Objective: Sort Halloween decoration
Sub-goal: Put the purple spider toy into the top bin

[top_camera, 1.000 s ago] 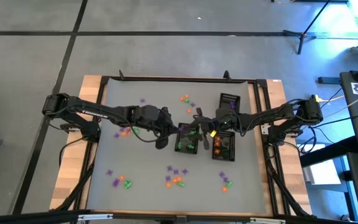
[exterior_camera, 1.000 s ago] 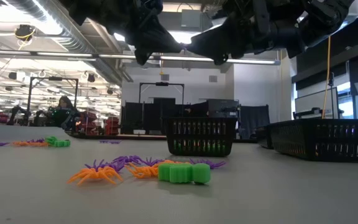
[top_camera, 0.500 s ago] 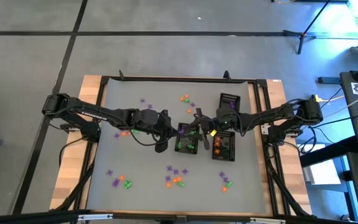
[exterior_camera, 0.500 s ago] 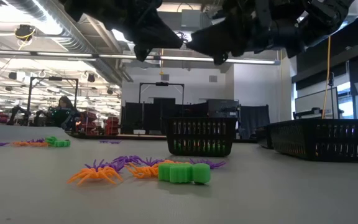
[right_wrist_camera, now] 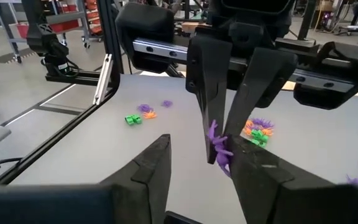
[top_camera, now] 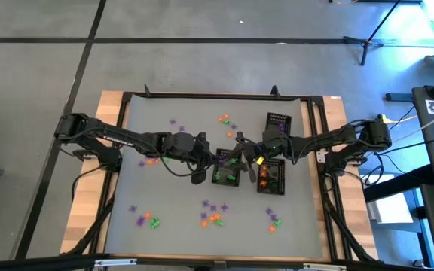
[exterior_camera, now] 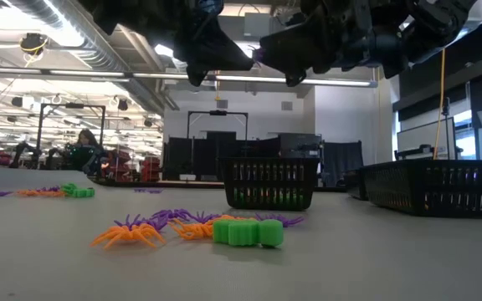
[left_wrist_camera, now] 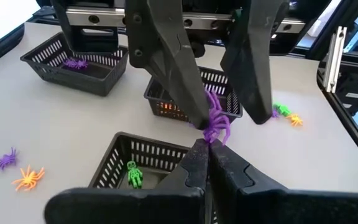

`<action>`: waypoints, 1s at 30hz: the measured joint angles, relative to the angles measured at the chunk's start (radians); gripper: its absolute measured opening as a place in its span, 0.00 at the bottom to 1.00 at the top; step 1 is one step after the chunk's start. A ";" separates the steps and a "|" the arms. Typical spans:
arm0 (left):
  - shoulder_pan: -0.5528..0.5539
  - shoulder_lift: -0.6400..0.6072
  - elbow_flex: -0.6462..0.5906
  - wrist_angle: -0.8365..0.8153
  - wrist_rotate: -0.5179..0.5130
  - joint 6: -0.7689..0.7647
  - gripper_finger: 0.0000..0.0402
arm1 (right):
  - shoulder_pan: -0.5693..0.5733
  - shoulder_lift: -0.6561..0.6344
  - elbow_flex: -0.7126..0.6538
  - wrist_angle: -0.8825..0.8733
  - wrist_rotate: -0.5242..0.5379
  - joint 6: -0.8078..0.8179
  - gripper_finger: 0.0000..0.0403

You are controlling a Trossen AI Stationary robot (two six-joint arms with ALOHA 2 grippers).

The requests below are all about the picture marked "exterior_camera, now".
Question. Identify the black gantry frame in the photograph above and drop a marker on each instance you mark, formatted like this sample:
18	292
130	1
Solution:
218	112
73	105

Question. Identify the grey table mat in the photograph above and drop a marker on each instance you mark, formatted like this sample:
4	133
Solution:
350	259

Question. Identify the red storage bins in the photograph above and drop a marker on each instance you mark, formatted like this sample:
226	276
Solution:
151	169

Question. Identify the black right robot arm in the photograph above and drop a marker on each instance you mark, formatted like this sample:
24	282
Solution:
442	21

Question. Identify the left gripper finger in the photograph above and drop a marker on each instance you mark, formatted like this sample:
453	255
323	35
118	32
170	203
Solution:
220	42
224	62

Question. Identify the corrugated silver air duct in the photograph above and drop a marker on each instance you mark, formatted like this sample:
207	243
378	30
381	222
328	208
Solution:
78	37

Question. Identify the long ceiling light bar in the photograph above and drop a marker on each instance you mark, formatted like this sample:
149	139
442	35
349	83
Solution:
98	73

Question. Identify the dark grey cabinet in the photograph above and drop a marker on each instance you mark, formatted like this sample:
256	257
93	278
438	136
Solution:
299	144

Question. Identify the grey wall vent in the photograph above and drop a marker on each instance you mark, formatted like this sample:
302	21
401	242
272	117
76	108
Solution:
222	104
287	105

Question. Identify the green plastic Halloween toy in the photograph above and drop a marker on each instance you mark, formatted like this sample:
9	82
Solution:
245	234
285	198
239	198
83	193

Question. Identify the whiteboard on stand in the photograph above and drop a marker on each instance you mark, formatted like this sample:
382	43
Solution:
425	138

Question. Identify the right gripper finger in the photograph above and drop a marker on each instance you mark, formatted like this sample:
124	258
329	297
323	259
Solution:
304	60
304	37

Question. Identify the orange plastic spider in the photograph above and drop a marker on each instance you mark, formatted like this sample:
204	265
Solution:
193	232
40	194
130	235

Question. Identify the person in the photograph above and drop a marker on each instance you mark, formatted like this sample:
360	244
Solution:
86	154

